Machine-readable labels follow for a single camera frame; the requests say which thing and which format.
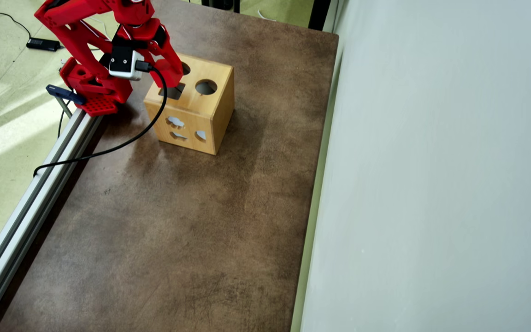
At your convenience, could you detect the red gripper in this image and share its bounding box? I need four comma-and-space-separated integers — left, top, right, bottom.
113, 19, 184, 77

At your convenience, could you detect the wooden shape sorter box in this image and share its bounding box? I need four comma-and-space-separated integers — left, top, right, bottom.
143, 52, 235, 155

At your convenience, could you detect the black furniture base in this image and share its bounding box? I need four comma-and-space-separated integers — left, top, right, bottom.
201, 0, 241, 13

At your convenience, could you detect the blue table clamp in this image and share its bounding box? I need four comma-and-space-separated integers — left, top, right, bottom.
46, 84, 87, 118

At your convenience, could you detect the black power adapter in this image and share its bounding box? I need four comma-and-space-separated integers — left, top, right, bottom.
26, 38, 60, 52

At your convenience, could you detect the black camera cable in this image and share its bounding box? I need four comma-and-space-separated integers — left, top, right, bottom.
33, 60, 169, 178

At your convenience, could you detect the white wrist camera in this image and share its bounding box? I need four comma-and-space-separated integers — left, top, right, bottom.
108, 47, 145, 81

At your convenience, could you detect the black hanging arm cable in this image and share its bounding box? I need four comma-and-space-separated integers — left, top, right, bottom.
56, 108, 68, 140

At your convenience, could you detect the black vertical post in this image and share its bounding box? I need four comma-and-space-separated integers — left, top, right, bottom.
308, 0, 332, 32

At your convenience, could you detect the thin black floor cable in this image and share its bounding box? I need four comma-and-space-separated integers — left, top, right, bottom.
0, 10, 32, 40

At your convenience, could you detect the aluminium profile rail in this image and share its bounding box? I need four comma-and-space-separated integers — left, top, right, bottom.
0, 106, 105, 332

